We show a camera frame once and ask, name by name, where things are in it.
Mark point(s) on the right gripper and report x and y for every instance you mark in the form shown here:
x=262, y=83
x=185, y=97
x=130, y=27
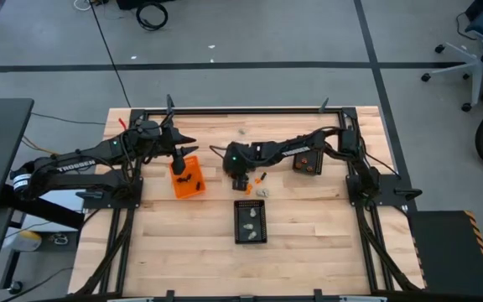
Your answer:
x=241, y=165

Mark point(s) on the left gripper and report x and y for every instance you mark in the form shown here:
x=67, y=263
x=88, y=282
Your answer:
x=153, y=140

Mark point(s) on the pale grey plastic skull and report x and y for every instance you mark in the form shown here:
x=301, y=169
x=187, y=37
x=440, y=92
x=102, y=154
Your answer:
x=252, y=235
x=252, y=212
x=241, y=131
x=248, y=227
x=262, y=193

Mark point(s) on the black slotted plastic basket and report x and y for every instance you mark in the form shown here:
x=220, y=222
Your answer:
x=298, y=170
x=241, y=218

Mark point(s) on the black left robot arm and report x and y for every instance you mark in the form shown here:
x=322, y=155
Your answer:
x=99, y=153

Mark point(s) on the red tag on arm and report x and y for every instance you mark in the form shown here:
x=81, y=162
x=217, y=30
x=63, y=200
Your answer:
x=122, y=124

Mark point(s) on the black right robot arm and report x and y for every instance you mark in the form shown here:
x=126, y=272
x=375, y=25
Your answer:
x=321, y=140

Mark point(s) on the orange slotted plastic basket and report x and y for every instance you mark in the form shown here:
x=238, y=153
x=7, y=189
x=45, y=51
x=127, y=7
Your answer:
x=189, y=192

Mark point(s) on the white box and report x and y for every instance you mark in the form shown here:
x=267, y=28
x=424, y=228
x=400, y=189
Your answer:
x=69, y=203

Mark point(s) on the black equipment case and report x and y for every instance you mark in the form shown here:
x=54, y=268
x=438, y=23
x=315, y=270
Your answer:
x=128, y=3

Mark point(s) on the black desk crossbeam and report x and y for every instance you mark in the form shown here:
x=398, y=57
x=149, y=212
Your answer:
x=40, y=209

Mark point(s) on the white and yellow round object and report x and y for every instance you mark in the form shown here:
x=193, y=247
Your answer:
x=23, y=241

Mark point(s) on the black platform with hazard stripes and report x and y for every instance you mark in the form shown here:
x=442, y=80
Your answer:
x=447, y=251

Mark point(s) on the white and blue office chair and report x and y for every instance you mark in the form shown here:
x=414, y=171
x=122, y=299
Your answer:
x=478, y=71

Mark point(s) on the black aluminium table frame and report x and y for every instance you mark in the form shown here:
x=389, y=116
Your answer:
x=245, y=111

